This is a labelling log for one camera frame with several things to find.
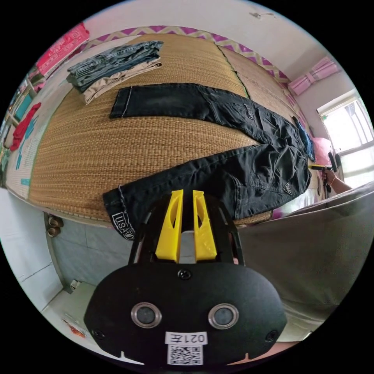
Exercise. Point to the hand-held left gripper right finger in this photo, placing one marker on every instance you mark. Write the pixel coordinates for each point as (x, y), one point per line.
(205, 236)

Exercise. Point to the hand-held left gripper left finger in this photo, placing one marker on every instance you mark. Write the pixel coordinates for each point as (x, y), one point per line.
(170, 233)

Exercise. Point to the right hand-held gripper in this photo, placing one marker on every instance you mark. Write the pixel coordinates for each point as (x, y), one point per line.
(335, 163)

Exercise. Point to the person's right forearm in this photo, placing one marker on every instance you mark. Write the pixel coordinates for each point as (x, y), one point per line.
(342, 184)

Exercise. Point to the black jeans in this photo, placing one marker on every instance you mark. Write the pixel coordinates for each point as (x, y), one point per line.
(263, 131)

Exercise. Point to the person's right hand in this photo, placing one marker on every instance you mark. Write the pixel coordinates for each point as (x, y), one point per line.
(327, 178)

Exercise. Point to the pink bag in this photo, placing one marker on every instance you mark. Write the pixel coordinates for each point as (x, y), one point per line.
(321, 149)

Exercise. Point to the blue garment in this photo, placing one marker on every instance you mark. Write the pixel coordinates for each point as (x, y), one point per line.
(305, 138)

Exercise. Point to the window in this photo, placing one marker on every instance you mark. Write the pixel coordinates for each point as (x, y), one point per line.
(347, 128)

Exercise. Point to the person's body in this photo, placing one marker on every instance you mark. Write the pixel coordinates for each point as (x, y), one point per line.
(306, 254)

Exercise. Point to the pink curtain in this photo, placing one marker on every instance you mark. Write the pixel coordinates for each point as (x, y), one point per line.
(314, 76)

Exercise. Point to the bed with woven mat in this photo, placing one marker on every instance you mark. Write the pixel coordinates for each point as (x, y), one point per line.
(117, 152)

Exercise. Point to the pile of clothes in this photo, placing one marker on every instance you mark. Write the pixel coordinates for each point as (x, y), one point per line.
(117, 62)

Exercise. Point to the red cloth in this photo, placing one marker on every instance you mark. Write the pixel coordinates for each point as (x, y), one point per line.
(24, 125)

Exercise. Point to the red carton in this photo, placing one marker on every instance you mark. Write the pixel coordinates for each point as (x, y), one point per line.
(61, 49)

